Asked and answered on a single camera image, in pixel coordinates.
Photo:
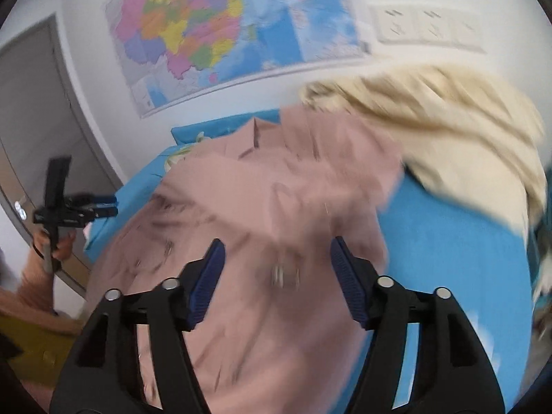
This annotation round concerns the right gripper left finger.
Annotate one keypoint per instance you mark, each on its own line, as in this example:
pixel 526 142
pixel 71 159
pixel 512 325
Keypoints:
pixel 102 371

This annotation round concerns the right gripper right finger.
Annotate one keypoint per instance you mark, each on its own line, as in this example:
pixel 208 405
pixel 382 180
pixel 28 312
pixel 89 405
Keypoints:
pixel 452 372

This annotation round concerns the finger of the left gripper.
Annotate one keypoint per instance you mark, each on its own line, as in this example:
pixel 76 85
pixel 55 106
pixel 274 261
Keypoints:
pixel 101 199
pixel 95 213

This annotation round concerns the pink coat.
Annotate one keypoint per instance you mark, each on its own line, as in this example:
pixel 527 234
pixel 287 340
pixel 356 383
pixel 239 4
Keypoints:
pixel 278 336

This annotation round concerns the left forearm pink sleeve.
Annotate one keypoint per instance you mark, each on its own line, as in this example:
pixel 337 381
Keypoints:
pixel 32 302

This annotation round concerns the person's left hand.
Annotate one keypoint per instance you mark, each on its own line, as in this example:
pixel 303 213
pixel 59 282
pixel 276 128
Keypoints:
pixel 61 252

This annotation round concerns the grey door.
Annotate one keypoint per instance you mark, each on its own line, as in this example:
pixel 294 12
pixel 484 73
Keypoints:
pixel 41 118

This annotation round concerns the blue floral bed sheet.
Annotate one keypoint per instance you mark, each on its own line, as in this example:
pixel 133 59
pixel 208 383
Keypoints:
pixel 431 243

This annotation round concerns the beige garment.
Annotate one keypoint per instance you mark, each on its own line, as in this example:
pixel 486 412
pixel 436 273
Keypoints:
pixel 466 136

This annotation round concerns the colourful wall map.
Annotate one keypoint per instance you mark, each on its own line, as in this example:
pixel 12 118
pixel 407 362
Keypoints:
pixel 173 50

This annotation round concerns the white wall socket panel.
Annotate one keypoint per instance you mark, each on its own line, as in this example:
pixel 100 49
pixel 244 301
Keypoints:
pixel 400 24

